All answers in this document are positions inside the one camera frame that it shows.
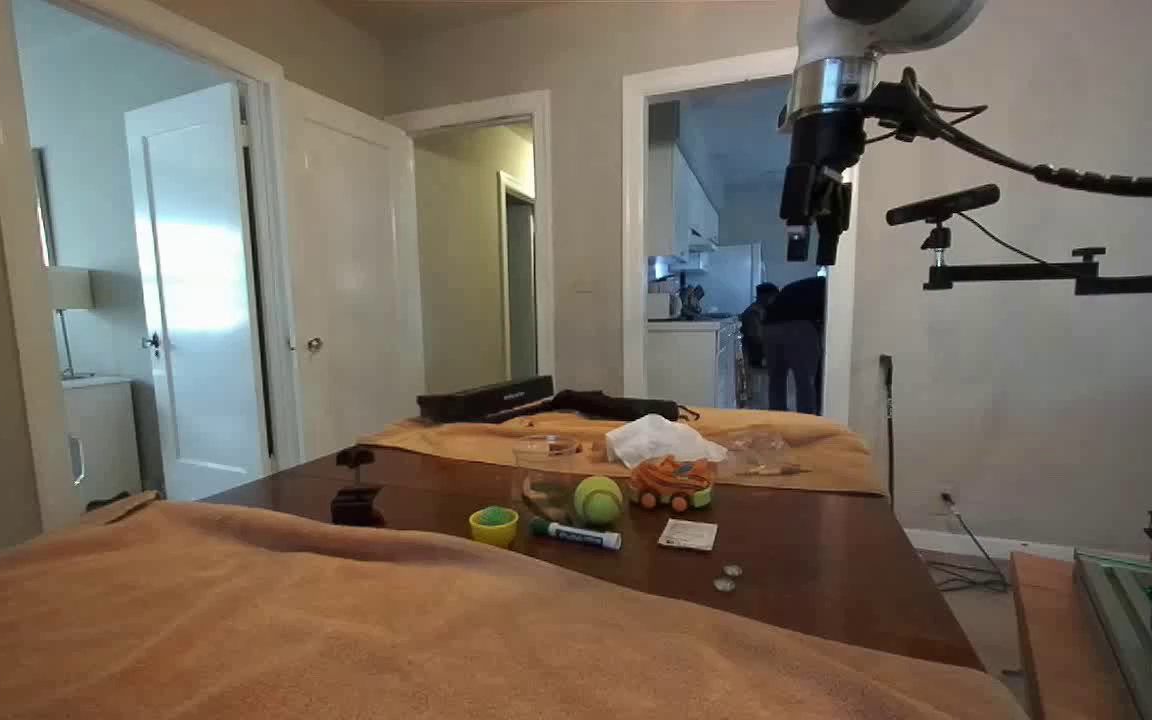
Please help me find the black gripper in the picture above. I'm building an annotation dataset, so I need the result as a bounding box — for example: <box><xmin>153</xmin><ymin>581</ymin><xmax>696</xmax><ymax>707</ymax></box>
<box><xmin>777</xmin><ymin>104</ymin><xmax>869</xmax><ymax>266</ymax></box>

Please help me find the white paper napkin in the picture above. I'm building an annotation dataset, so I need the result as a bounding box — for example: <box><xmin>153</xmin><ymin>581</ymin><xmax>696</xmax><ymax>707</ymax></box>
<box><xmin>601</xmin><ymin>406</ymin><xmax>731</xmax><ymax>472</ymax></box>

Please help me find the person in dark clothes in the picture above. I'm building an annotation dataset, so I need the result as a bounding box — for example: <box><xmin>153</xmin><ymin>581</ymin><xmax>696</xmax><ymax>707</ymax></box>
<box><xmin>736</xmin><ymin>272</ymin><xmax>833</xmax><ymax>416</ymax></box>

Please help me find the thin dark pole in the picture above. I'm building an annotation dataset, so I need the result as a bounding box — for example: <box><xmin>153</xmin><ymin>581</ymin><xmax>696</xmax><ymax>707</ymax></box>
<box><xmin>874</xmin><ymin>352</ymin><xmax>898</xmax><ymax>509</ymax></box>

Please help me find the black tripod bag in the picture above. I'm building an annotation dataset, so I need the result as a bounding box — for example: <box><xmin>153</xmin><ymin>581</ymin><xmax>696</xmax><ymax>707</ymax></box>
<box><xmin>521</xmin><ymin>382</ymin><xmax>688</xmax><ymax>427</ymax></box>

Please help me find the white paper card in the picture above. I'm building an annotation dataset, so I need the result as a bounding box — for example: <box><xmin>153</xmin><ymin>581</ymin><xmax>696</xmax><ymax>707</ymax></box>
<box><xmin>651</xmin><ymin>516</ymin><xmax>723</xmax><ymax>557</ymax></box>

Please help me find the yellow-green tennis ball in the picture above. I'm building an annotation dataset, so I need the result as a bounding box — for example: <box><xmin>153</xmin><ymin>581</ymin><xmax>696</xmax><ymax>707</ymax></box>
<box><xmin>569</xmin><ymin>472</ymin><xmax>630</xmax><ymax>530</ymax></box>

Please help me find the orange towel under black case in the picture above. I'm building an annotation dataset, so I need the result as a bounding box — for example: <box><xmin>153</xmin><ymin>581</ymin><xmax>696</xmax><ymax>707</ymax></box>
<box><xmin>371</xmin><ymin>402</ymin><xmax>887</xmax><ymax>501</ymax></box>

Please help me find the clear plastic cup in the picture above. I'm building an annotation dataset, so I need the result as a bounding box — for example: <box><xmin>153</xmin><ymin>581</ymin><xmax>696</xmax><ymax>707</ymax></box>
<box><xmin>511</xmin><ymin>437</ymin><xmax>585</xmax><ymax>518</ymax></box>

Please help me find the long black case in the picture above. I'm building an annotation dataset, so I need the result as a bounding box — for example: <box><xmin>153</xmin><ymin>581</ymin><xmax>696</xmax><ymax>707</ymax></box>
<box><xmin>412</xmin><ymin>371</ymin><xmax>558</xmax><ymax>427</ymax></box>

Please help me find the white marker green cap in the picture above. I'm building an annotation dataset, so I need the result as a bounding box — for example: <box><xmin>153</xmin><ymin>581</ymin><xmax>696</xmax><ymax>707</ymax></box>
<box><xmin>522</xmin><ymin>516</ymin><xmax>627</xmax><ymax>557</ymax></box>

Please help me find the green bowl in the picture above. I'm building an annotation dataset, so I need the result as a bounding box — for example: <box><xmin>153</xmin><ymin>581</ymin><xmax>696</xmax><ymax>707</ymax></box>
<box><xmin>464</xmin><ymin>501</ymin><xmax>528</xmax><ymax>551</ymax></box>

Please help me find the white panel door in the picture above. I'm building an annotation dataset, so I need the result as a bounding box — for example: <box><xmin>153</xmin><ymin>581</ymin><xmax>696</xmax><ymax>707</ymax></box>
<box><xmin>120</xmin><ymin>80</ymin><xmax>274</xmax><ymax>509</ymax></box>
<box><xmin>271</xmin><ymin>75</ymin><xmax>428</xmax><ymax>469</ymax></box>

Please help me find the green framed tray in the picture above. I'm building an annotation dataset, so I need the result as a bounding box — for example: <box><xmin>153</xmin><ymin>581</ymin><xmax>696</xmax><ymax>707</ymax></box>
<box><xmin>1070</xmin><ymin>549</ymin><xmax>1152</xmax><ymax>720</ymax></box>

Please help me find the large orange towel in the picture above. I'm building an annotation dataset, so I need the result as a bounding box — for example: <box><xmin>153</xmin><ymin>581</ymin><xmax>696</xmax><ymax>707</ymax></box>
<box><xmin>0</xmin><ymin>497</ymin><xmax>1031</xmax><ymax>720</ymax></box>

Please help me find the black bar camera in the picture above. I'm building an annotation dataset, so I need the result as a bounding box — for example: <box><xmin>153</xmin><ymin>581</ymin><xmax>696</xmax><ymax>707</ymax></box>
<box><xmin>880</xmin><ymin>181</ymin><xmax>1008</xmax><ymax>232</ymax></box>

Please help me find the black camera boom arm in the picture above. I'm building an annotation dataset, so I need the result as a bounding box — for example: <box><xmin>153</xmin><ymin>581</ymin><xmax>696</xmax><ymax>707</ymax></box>
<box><xmin>919</xmin><ymin>240</ymin><xmax>1152</xmax><ymax>301</ymax></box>

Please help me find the wall power cable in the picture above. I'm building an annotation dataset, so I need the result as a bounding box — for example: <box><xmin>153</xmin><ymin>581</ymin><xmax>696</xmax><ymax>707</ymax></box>
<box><xmin>933</xmin><ymin>486</ymin><xmax>1017</xmax><ymax>594</ymax></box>

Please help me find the small black clamp mount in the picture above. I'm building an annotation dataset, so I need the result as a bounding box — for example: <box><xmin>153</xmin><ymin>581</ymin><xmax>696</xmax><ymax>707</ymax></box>
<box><xmin>327</xmin><ymin>444</ymin><xmax>390</xmax><ymax>526</ymax></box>

